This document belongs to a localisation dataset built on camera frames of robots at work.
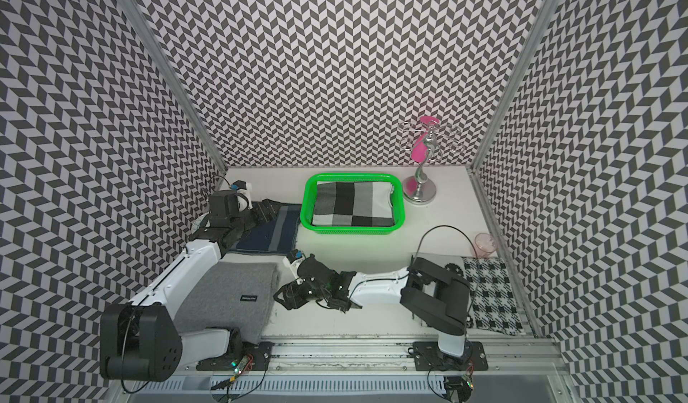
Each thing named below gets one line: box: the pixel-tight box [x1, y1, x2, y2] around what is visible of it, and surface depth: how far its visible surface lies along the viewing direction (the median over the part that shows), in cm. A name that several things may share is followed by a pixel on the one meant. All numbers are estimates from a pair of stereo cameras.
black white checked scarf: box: [311, 180, 396, 227], surface depth 104 cm
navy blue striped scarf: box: [229, 200, 302, 255], surface depth 96 cm
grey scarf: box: [172, 261, 280, 345], surface depth 80 cm
